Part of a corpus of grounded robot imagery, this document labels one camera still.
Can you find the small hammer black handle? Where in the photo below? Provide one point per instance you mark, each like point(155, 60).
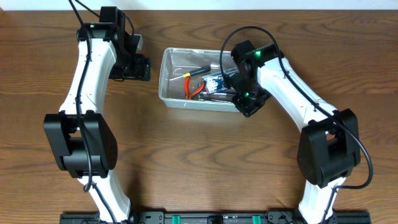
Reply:
point(219, 97)

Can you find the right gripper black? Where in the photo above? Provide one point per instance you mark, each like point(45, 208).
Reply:
point(232, 83)

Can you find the yellow black screwdriver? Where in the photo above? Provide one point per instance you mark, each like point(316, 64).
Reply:
point(197, 71)

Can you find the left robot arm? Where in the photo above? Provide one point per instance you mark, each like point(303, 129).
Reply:
point(80, 139)

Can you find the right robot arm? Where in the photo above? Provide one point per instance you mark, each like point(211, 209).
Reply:
point(328, 149)

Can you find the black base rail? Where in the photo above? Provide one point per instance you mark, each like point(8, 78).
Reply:
point(270, 217)

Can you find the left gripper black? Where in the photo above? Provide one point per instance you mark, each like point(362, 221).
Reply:
point(137, 71)

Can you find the precision screwdriver set case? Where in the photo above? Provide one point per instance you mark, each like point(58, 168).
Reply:
point(214, 83)

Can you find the clear plastic container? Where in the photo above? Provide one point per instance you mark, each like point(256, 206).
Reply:
point(184, 92)

